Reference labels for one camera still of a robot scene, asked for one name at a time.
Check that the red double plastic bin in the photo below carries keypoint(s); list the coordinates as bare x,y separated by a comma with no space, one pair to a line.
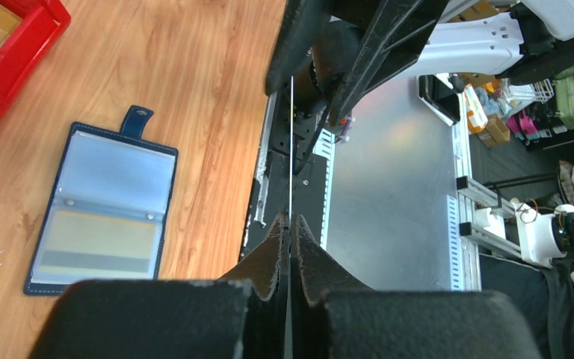
43,22

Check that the blue leather card holder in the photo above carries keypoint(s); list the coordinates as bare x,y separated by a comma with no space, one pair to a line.
115,173

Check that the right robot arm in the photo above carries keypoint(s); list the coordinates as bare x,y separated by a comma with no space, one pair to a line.
354,47

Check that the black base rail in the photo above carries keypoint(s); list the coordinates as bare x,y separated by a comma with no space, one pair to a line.
289,175

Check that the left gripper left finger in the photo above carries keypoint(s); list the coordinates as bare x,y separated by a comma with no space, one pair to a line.
242,314

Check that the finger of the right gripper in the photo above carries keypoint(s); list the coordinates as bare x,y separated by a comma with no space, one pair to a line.
395,34
302,22

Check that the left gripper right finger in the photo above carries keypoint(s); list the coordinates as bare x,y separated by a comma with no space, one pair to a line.
335,315

